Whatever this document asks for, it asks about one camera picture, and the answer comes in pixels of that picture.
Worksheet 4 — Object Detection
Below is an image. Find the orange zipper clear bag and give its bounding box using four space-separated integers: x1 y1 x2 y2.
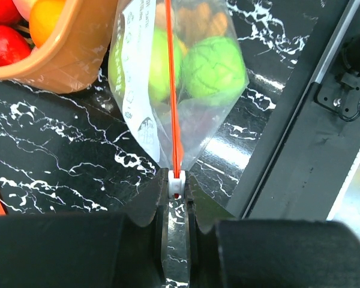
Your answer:
110 1 239 199

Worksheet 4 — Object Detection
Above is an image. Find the dark red apple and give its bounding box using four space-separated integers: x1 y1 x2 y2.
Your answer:
179 110 217 133

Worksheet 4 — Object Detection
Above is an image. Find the yellow bell pepper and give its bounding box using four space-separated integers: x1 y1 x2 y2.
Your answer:
178 40 188 57

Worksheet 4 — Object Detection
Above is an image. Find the green apple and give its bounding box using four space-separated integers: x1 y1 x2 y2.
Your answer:
108 28 170 103

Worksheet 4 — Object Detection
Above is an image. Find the red tomato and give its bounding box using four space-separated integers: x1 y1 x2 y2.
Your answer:
0 0 22 25

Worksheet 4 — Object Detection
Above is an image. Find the light green lime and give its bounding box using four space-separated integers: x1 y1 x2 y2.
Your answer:
182 36 249 106

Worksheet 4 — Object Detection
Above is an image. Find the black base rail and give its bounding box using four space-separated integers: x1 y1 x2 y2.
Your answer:
226 1 360 220

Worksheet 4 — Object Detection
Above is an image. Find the pink peach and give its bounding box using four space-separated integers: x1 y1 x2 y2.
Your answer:
13 0 37 21

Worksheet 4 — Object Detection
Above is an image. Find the orange plastic basket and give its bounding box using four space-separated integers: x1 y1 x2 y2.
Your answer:
0 1 118 94

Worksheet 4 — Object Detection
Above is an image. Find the orange ginger piece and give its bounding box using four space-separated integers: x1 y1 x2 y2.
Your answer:
170 2 228 43

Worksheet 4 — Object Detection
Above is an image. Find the orange tangerine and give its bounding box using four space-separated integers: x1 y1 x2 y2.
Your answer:
29 0 66 48

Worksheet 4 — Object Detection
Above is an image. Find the red pepper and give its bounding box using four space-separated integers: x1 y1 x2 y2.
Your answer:
0 25 31 67

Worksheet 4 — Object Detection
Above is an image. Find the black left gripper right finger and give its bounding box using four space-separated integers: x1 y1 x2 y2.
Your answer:
185 175 360 287

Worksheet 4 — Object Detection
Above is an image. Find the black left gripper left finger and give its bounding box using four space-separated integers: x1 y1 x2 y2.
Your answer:
0 169 168 287

